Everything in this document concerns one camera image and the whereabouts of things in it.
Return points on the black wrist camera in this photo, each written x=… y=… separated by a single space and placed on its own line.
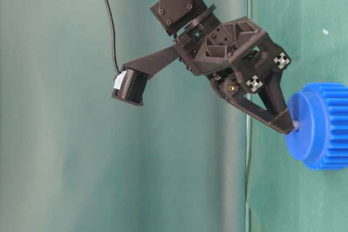
x=129 y=85

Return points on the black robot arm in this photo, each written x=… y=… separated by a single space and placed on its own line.
x=175 y=15

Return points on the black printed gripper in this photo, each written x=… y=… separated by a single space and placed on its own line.
x=245 y=60

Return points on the blue plastic gear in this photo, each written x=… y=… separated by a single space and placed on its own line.
x=320 y=141

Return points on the green table cloth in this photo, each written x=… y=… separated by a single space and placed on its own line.
x=298 y=182

